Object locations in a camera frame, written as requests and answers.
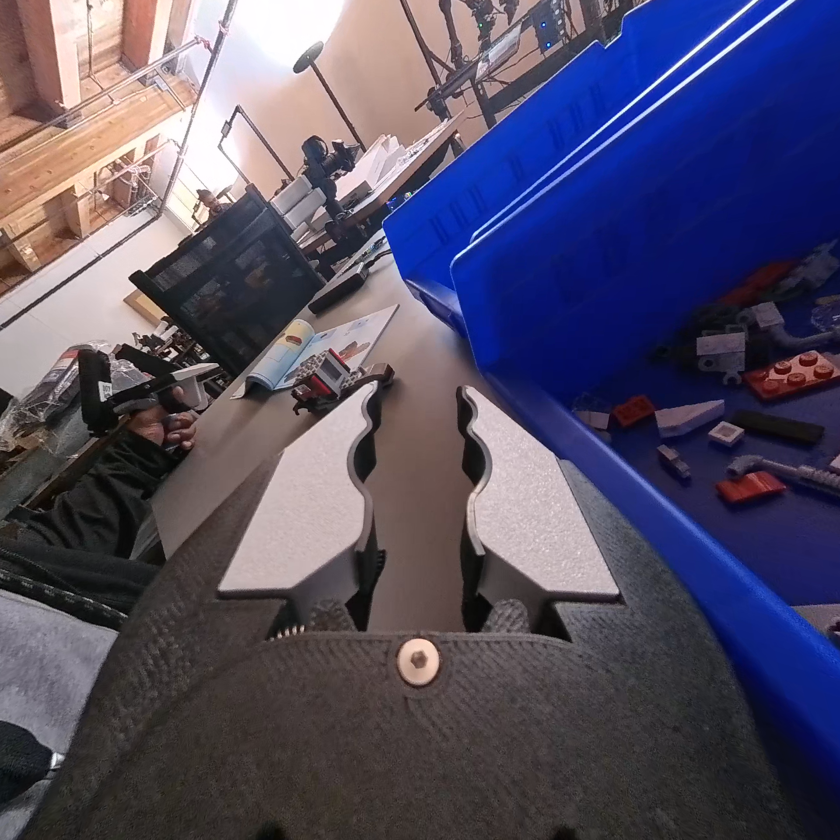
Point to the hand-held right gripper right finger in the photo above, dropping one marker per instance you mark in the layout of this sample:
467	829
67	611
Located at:
544	525

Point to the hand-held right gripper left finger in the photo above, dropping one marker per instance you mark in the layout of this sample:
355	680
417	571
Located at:
302	518

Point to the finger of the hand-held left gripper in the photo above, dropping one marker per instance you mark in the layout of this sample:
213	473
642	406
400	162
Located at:
190	375

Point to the black red toy brick vehicle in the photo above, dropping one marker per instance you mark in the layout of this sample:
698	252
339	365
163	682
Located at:
328	380

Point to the person's left forearm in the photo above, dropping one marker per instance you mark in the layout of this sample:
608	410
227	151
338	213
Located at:
98	499

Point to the person's left hand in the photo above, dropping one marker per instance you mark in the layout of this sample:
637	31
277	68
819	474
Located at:
164	433

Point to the clear plastic bag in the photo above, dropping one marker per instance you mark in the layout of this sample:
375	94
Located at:
59	380

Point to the wooden board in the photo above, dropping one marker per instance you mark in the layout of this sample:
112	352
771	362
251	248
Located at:
141	305

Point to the black cabinet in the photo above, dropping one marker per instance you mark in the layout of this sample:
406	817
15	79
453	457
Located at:
229	282

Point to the instruction booklet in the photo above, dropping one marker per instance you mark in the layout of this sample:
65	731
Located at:
354	334

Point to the long black box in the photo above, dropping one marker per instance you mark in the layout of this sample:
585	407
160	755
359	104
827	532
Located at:
338	292

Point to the small white boxes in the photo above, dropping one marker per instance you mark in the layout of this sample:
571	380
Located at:
298	200

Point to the blue bin with red bricks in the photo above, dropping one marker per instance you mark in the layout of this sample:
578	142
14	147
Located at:
590	262

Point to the person's grey garment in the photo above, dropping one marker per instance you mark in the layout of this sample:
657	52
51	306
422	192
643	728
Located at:
46	669

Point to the large white box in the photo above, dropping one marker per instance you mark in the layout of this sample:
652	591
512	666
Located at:
377	164

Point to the red and grey toy bricks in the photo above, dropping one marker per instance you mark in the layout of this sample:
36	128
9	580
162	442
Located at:
791	374

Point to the blue bin with few bricks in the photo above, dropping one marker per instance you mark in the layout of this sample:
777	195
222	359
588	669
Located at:
446	216

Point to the background table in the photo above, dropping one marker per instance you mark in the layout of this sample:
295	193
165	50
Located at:
420	157

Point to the black floor lamp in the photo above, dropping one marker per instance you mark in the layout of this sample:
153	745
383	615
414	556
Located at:
308	56

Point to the black equipment rig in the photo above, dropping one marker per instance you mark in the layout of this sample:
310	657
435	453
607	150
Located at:
453	33

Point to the black camera on tripod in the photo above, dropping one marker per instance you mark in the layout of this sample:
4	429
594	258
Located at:
328	164

